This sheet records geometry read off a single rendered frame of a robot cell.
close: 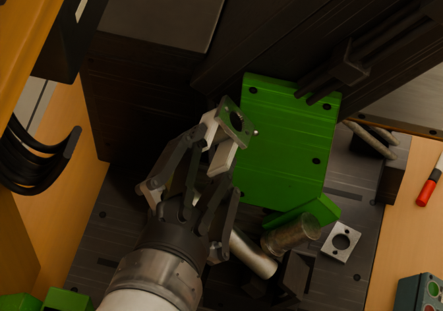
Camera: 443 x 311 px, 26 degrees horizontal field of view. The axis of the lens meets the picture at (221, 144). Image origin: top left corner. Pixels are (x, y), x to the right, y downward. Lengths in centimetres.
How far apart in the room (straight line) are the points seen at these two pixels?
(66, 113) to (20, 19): 74
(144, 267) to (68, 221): 54
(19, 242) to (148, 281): 42
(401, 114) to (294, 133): 18
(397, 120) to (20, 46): 60
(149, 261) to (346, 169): 60
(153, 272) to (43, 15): 27
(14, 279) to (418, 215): 59
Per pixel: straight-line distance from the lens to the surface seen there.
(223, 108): 111
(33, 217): 148
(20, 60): 81
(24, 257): 135
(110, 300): 92
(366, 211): 145
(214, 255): 105
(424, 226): 145
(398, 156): 138
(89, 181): 149
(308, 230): 121
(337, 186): 146
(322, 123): 112
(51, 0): 85
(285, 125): 114
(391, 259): 142
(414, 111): 127
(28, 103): 266
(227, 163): 109
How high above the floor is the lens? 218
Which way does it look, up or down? 59 degrees down
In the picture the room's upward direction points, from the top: straight up
